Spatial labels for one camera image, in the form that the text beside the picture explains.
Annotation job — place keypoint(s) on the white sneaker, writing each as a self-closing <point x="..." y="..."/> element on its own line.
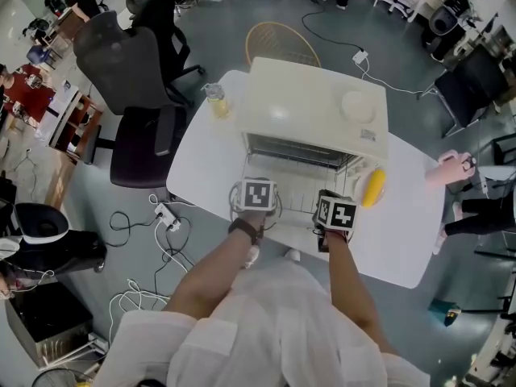
<point x="293" y="255"/>
<point x="252" y="256"/>

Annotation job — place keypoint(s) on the teal waste bin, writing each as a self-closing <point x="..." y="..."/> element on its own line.
<point x="441" y="310"/>

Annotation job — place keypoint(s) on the clear bottle yellow liquid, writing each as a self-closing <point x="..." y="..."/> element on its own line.
<point x="219" y="105"/>

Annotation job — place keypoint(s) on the black silver box appliance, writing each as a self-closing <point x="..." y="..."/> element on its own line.
<point x="44" y="321"/>

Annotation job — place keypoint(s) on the white shirt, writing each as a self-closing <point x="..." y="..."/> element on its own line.
<point x="274" y="329"/>

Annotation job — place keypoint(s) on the black mesh office chair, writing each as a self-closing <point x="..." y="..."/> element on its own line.
<point x="145" y="151"/>
<point x="161" y="10"/>

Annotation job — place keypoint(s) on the pale pink plate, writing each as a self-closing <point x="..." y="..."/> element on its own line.
<point x="356" y="188"/>

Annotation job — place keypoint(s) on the brown wooden shelf unit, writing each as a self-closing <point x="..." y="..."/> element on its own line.
<point x="76" y="127"/>

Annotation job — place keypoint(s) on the white power adapter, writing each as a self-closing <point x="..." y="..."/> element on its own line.
<point x="360" y="57"/>

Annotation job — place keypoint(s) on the black wristwatch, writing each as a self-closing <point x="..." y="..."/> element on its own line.
<point x="244" y="229"/>

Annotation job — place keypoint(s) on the wicker basket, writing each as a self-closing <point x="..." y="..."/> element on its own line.
<point x="282" y="42"/>

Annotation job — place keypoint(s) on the person's right forearm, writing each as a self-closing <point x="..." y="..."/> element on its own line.
<point x="350" y="288"/>

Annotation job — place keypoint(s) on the black white-rimmed backpack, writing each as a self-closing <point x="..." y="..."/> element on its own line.
<point x="42" y="224"/>

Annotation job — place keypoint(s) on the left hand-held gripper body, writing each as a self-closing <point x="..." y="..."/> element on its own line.
<point x="256" y="196"/>

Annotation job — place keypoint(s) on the black visitor chair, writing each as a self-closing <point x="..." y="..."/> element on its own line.
<point x="467" y="87"/>

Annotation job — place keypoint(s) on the white swivel chair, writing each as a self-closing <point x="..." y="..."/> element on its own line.
<point x="403" y="6"/>

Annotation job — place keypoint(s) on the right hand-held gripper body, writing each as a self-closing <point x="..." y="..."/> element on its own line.
<point x="338" y="214"/>

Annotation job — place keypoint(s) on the cream toaster oven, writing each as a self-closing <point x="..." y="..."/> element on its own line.
<point x="298" y="95"/>

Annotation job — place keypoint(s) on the yellow corn cob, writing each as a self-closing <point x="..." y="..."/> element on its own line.
<point x="373" y="188"/>

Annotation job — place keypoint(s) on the person's left forearm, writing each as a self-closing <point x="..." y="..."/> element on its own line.
<point x="209" y="276"/>

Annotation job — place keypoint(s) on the white power strip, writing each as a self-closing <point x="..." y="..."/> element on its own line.
<point x="167" y="217"/>

